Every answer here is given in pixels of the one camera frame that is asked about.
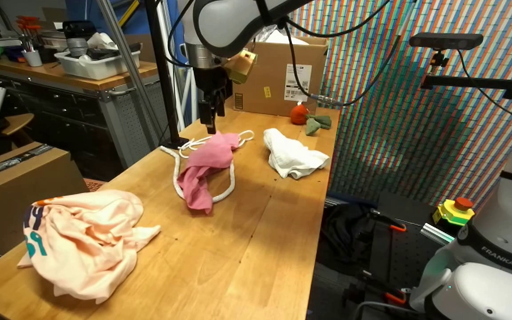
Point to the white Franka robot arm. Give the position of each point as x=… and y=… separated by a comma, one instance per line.
x=231, y=23

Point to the black bar camera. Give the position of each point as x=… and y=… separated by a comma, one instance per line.
x=445, y=41

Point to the yellow red emergency stop button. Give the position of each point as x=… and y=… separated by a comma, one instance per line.
x=453, y=211

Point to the red flower decoration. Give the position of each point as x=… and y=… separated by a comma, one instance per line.
x=29, y=23

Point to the white plastic bin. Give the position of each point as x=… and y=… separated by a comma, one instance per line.
x=93, y=64

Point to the black case orange latches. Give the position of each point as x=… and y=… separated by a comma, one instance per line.
x=404, y=249

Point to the wooden top grey workbench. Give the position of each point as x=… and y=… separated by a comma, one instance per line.
x=61, y=112

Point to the peach t-shirt teal print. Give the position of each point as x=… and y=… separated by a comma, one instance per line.
x=89, y=242

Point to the black bag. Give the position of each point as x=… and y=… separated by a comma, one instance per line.
x=347, y=236

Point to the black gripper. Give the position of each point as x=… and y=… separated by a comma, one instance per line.
x=213, y=89

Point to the black pot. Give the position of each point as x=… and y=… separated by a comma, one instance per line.
x=78, y=32

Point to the white cup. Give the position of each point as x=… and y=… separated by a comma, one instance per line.
x=32, y=57

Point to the pink cloth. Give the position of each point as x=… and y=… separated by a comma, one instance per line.
x=205, y=169

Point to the clear plastic bag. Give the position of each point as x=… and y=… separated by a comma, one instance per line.
x=279, y=35

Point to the silver metal pole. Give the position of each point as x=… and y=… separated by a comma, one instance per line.
x=128, y=64

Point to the black vertical pole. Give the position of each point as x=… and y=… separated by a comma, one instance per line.
x=160, y=71

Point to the large plain cardboard box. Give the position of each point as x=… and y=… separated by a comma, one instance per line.
x=7, y=178

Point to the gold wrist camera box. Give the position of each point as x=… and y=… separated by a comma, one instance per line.
x=240, y=64

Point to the cardboard box with shipping label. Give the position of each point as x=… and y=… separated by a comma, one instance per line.
x=274, y=76

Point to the wooden stool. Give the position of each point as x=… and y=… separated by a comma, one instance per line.
x=16, y=123

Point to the white terry towel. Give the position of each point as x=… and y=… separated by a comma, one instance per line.
x=293, y=155

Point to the orange plush toy green leaves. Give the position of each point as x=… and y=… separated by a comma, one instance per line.
x=299, y=114

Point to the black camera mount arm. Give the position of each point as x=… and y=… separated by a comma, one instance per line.
x=475, y=80

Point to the white metal frame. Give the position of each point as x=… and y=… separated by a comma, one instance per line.
x=176, y=53

